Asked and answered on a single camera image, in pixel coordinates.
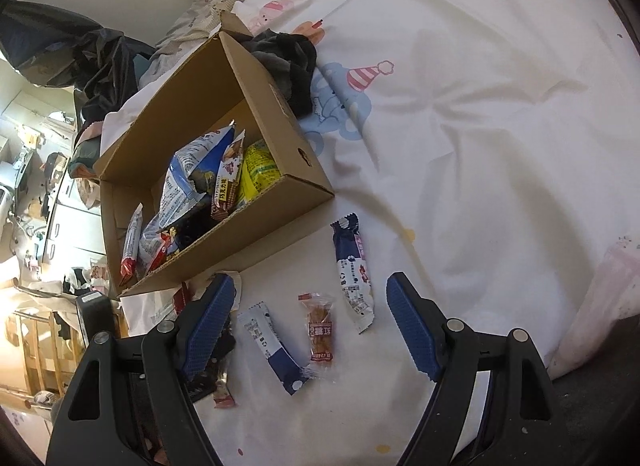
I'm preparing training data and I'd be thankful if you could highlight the small clear orange snack packet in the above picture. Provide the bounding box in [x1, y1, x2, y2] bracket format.
[212, 378, 237, 409]
[298, 293, 335, 363]

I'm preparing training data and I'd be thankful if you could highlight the yellow snack packet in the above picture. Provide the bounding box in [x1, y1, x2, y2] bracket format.
[235, 140, 281, 209]

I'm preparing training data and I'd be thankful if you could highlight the navy white long snack packet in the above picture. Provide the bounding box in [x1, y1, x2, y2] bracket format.
[332, 213, 376, 334]
[237, 302, 313, 396]

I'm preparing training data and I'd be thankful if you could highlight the dark glossy snack packet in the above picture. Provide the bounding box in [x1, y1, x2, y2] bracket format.
[160, 211, 221, 257]

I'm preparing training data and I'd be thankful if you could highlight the green orange cloth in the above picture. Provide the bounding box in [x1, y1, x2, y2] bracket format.
[67, 133, 106, 179]

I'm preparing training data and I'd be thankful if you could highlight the white base cabinet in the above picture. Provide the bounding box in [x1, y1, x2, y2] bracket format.
[42, 181, 108, 267]

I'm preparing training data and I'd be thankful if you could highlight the black cloth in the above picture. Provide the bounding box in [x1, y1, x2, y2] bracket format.
[250, 30, 318, 119]

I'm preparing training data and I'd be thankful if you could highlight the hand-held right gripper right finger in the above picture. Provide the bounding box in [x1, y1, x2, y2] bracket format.
[386, 272, 556, 466]

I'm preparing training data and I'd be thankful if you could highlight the brown chocolate snack packet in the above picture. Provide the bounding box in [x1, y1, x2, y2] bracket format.
[210, 130, 247, 221]

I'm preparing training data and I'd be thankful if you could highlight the grey floral quilt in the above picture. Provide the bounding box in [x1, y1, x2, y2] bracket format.
[140, 0, 266, 86]

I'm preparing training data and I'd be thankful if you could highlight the pink white blanket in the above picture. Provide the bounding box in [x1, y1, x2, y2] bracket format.
[545, 241, 640, 382]

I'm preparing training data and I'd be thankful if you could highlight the wooden slatted frame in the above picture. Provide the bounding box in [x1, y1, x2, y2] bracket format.
[0, 306, 86, 397]

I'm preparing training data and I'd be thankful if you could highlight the brown cardboard box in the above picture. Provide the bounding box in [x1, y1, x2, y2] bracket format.
[92, 10, 335, 301]

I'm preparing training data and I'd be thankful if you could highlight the black plastic sheet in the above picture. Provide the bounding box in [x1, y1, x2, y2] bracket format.
[0, 0, 156, 121]

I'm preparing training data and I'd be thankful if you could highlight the slim white red snack packet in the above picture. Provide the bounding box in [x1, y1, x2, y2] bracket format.
[118, 203, 144, 289]

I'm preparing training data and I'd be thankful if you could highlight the person's grey trouser leg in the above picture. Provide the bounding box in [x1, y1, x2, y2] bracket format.
[545, 356, 640, 466]

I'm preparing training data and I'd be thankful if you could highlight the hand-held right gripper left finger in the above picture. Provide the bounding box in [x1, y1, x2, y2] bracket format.
[46, 273, 236, 466]

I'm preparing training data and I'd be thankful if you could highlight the blue white snack packet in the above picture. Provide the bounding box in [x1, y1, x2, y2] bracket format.
[172, 121, 236, 181]
[159, 166, 213, 229]

